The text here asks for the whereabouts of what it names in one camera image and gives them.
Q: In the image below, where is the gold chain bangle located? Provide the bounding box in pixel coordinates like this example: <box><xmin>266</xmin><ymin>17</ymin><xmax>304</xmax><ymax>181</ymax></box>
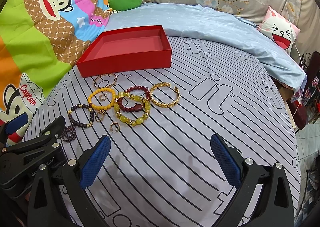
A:
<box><xmin>149</xmin><ymin>82</ymin><xmax>181</xmax><ymax>108</ymax></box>

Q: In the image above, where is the cartoon monkey colourful blanket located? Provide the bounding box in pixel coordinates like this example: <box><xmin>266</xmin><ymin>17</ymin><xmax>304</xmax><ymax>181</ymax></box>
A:
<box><xmin>1</xmin><ymin>0</ymin><xmax>110</xmax><ymax>146</ymax></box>

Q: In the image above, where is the dark red bead bracelet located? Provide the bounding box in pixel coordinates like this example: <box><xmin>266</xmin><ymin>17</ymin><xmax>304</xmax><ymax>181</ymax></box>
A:
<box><xmin>118</xmin><ymin>85</ymin><xmax>153</xmax><ymax>114</ymax></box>

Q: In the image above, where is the yellow stone bead bracelet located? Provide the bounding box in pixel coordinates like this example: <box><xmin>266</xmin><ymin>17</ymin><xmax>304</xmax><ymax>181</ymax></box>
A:
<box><xmin>113</xmin><ymin>91</ymin><xmax>151</xmax><ymax>127</ymax></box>

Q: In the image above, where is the orange bead bracelet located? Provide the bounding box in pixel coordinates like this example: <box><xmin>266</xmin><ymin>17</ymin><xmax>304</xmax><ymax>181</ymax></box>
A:
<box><xmin>88</xmin><ymin>87</ymin><xmax>117</xmax><ymax>111</ymax></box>

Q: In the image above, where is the light blue duvet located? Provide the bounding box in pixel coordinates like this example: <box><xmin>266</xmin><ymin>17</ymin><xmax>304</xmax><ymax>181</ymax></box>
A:
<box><xmin>105</xmin><ymin>3</ymin><xmax>308</xmax><ymax>92</ymax></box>

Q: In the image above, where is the red cardboard box tray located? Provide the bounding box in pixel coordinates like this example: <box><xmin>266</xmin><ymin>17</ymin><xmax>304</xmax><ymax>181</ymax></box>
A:
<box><xmin>76</xmin><ymin>25</ymin><xmax>172</xmax><ymax>78</ymax></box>

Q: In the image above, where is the thin gold bangle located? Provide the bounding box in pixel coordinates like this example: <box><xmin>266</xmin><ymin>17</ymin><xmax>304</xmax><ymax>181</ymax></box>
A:
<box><xmin>93</xmin><ymin>73</ymin><xmax>118</xmax><ymax>89</ymax></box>

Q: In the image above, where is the white striped bed sheet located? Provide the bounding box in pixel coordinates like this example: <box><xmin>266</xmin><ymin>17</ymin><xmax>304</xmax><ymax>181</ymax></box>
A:
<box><xmin>25</xmin><ymin>37</ymin><xmax>300</xmax><ymax>226</ymax></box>

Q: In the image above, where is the dark bedside furniture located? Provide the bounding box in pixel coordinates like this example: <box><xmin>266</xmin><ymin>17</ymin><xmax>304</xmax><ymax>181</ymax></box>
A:
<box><xmin>287</xmin><ymin>51</ymin><xmax>319</xmax><ymax>130</ymax></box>

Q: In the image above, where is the dark brown bead bracelet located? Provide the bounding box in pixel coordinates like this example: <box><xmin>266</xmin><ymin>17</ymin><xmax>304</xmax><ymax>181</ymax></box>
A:
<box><xmin>68</xmin><ymin>103</ymin><xmax>96</xmax><ymax>128</ymax></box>

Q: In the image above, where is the pink rabbit face cushion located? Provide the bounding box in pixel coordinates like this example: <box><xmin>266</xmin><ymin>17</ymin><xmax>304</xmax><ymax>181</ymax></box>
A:
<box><xmin>257</xmin><ymin>6</ymin><xmax>300</xmax><ymax>54</ymax></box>

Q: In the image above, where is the dark purple bead strand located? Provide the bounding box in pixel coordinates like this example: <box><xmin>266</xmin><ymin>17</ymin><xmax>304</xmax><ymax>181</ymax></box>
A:
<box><xmin>60</xmin><ymin>125</ymin><xmax>76</xmax><ymax>143</ymax></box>

